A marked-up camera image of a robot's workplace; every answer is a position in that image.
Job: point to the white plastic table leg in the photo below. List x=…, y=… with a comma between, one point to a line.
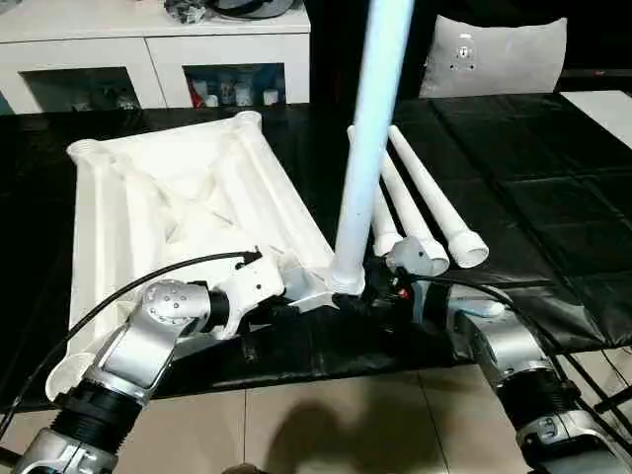
x=410, y=207
x=365, y=148
x=385, y=232
x=434, y=197

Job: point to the white plastic table top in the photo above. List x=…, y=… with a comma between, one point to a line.
x=148, y=197

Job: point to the black work mat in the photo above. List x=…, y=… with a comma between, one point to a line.
x=518, y=197

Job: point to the dark robot foot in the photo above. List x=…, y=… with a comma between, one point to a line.
x=244, y=469

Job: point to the red packet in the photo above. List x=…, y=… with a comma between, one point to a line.
x=198, y=94

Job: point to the black cabinet with gold label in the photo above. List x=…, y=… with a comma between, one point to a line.
x=336, y=49

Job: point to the black floor stand bar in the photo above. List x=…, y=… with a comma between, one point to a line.
x=614, y=397

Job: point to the grey cushion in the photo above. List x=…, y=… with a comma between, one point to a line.
x=498, y=59

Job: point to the white flat board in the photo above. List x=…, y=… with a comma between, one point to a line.
x=602, y=113

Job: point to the white sideboard cabinet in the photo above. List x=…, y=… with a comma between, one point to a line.
x=148, y=54

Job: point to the black bar with red light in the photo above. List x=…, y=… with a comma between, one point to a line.
x=597, y=79

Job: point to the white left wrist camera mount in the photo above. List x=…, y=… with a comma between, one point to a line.
x=252, y=286

